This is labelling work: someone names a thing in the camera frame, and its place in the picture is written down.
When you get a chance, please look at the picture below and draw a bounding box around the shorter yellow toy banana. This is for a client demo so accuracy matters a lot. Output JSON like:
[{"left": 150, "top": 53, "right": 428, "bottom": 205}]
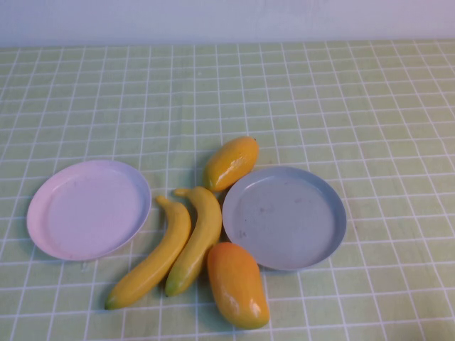
[{"left": 164, "top": 185, "right": 223, "bottom": 298}]

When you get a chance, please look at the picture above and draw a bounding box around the orange-topped toy mango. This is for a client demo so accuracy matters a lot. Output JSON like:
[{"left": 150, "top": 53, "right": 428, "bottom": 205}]
[{"left": 207, "top": 242, "right": 271, "bottom": 330}]

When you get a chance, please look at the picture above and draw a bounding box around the longer yellow toy banana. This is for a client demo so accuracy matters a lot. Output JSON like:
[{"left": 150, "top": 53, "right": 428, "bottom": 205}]
[{"left": 105, "top": 195, "right": 193, "bottom": 310}]

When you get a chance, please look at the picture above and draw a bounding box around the pale pink round plate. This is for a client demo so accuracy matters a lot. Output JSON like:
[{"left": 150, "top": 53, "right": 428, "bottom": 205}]
[{"left": 26, "top": 159, "right": 153, "bottom": 262}]

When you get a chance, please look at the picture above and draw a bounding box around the green checked tablecloth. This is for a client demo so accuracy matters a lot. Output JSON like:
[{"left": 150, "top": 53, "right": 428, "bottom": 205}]
[{"left": 0, "top": 39, "right": 455, "bottom": 341}]

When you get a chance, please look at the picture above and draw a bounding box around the pale blue round plate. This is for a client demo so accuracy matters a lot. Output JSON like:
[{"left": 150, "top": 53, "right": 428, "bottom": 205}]
[{"left": 222, "top": 166, "right": 348, "bottom": 272}]

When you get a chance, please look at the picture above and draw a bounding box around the yellow toy mango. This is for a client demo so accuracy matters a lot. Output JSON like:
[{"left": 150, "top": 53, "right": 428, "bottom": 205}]
[{"left": 202, "top": 136, "right": 259, "bottom": 193}]

